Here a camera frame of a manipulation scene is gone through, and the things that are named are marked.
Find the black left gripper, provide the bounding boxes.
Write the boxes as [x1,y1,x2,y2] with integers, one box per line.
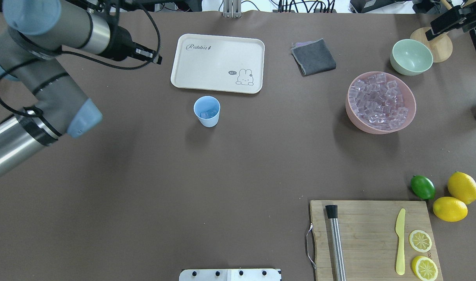
[105,26,162,64]

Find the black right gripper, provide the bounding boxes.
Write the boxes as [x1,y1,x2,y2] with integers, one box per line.
[425,4,476,41]

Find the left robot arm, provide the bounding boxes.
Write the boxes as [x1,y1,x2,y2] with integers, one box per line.
[0,0,162,177]

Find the blue plastic cup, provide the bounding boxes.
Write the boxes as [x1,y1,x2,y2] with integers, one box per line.
[193,96,221,128]

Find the clear ice cubes pile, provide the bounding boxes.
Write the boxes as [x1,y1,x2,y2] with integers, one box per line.
[348,73,411,130]

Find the wooden mug tree stand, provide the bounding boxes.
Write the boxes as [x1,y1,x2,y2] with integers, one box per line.
[410,0,476,63]

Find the mint green bowl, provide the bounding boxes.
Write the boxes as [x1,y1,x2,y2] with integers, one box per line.
[390,39,433,76]

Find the cream rabbit tray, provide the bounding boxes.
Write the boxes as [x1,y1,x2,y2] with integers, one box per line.
[171,34,265,94]

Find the pink bowl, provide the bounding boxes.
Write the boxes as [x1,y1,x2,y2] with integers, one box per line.
[345,71,417,135]

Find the grey folded cloth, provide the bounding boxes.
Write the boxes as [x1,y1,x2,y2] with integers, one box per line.
[291,38,337,76]

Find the whole lemon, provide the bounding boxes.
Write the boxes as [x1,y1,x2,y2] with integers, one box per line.
[432,196,468,222]
[447,171,476,205]

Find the green lime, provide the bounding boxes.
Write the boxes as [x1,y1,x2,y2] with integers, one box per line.
[410,175,436,200]

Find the lemon half upper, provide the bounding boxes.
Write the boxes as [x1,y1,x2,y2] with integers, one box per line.
[408,229,432,253]

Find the lemon half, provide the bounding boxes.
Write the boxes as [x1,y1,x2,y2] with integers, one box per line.
[408,229,432,253]
[411,256,439,281]

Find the wooden cutting board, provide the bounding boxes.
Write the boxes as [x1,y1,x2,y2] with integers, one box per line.
[310,200,434,281]

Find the lemon half lower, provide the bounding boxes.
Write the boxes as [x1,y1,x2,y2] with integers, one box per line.
[411,256,439,281]

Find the yellow plastic knife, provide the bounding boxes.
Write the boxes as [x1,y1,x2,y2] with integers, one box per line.
[395,208,406,276]

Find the steel muddler black tip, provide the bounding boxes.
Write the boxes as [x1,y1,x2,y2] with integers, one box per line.
[325,205,347,281]

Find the aluminium frame post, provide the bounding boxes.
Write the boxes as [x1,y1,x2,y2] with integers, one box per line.
[222,0,242,18]

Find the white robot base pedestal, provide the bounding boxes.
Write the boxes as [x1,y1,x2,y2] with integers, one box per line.
[179,268,282,281]

